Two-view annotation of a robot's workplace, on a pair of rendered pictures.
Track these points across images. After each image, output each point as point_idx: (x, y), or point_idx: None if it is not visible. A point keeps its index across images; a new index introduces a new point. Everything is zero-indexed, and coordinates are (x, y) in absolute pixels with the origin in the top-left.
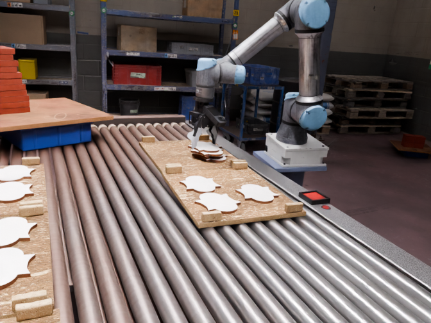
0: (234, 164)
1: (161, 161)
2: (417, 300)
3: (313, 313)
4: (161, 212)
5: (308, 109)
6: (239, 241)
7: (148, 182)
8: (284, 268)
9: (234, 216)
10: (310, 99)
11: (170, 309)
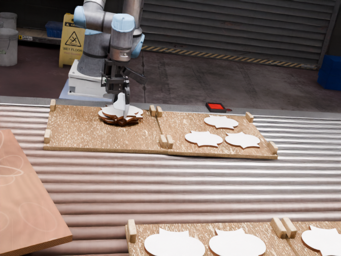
0: (162, 112)
1: (130, 145)
2: (332, 124)
3: None
4: (252, 168)
5: (141, 40)
6: (290, 150)
7: (173, 165)
8: (317, 145)
9: (263, 140)
10: (139, 30)
11: None
